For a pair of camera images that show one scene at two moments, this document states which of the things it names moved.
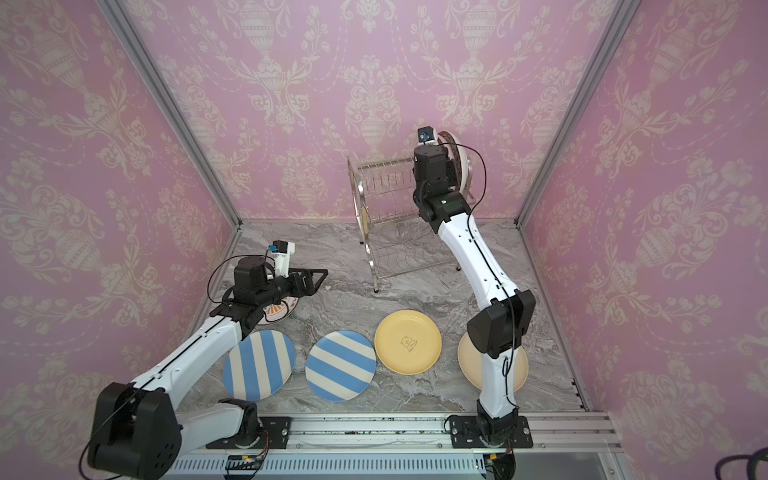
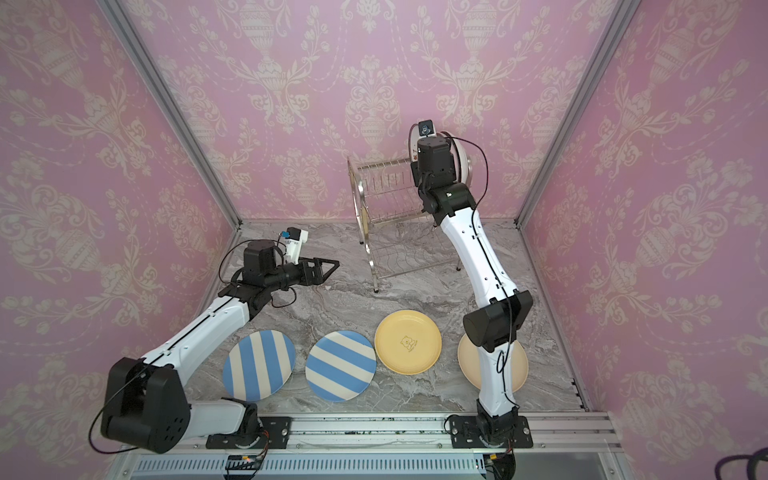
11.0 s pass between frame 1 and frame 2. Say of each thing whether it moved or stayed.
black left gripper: moved
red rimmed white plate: moved
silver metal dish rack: stayed
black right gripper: stayed
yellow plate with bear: stayed
